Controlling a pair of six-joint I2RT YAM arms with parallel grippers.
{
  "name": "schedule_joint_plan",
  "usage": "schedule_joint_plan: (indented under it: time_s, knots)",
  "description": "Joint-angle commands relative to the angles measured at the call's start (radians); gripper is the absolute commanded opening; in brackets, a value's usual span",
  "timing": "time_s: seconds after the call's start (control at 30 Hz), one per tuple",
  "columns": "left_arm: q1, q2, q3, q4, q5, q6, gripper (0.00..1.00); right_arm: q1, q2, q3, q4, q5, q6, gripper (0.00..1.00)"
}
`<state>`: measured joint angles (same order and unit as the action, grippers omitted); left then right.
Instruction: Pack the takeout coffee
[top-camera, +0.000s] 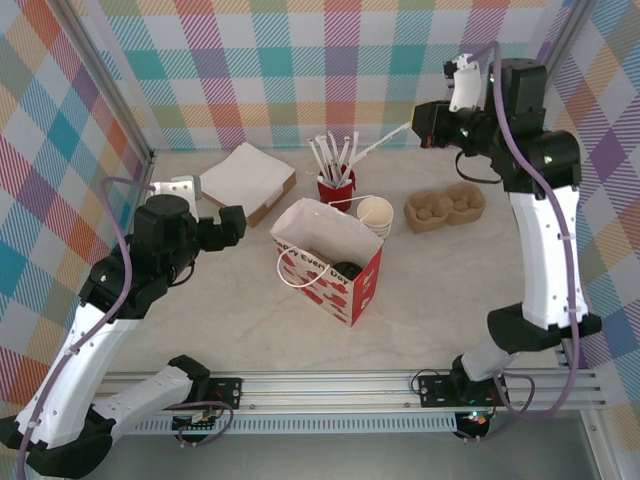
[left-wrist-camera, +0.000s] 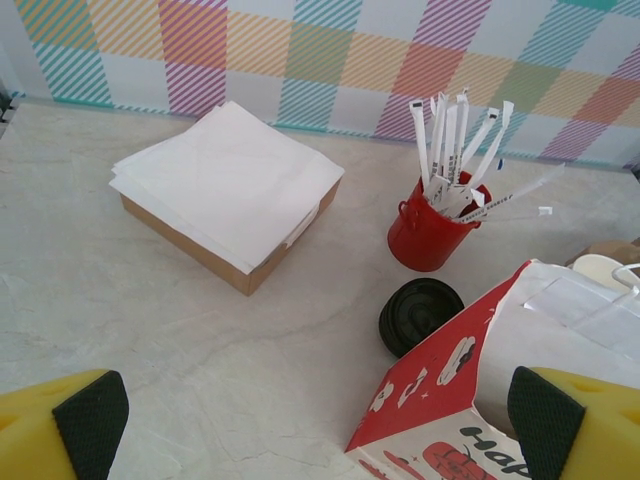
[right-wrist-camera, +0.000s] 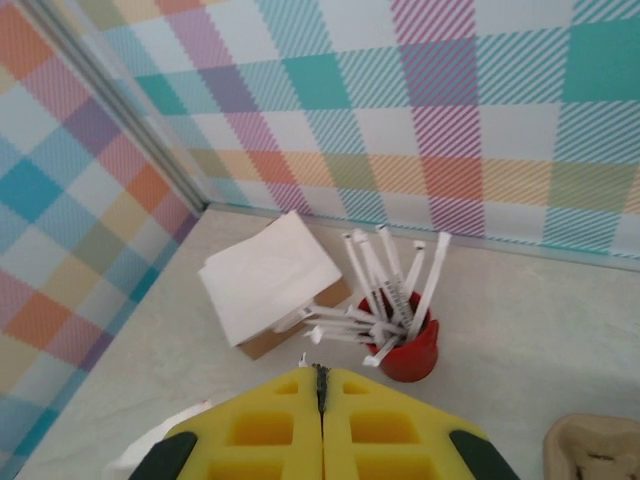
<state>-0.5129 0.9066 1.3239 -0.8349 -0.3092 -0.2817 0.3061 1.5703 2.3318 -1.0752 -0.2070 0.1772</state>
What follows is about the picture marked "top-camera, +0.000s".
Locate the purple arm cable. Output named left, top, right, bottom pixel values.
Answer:
left=469, top=40, right=584, bottom=446
left=14, top=177, right=234, bottom=480

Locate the aluminium frame post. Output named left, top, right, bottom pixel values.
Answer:
left=58, top=0, right=156, bottom=166
left=539, top=0, right=587, bottom=64

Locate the red straw holder cup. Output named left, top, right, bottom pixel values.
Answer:
left=317, top=169, right=357, bottom=205

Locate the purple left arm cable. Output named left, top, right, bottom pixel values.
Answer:
left=14, top=177, right=234, bottom=480

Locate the stack of white napkins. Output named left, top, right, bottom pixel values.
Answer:
left=199, top=143, right=296, bottom=209

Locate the brown cardboard napkin tray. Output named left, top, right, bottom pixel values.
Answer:
left=202, top=172, right=299, bottom=229

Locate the white slotted cable duct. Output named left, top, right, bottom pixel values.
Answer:
left=117, top=417, right=460, bottom=436

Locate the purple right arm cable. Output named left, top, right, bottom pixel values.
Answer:
left=469, top=40, right=584, bottom=446

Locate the grey metal panel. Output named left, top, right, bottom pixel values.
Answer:
left=64, top=433, right=601, bottom=480

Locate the stack of paper cups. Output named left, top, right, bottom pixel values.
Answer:
left=356, top=195, right=395, bottom=229

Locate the red and white paper bag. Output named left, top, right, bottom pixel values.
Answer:
left=269, top=194, right=385, bottom=329

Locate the thin black right camera cable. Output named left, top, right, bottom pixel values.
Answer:
left=453, top=151, right=502, bottom=185

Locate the brown pulp cup carrier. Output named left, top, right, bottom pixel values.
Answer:
left=299, top=247, right=346, bottom=274
left=403, top=182, right=485, bottom=235

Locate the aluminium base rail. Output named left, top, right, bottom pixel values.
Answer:
left=97, top=368, right=607, bottom=415

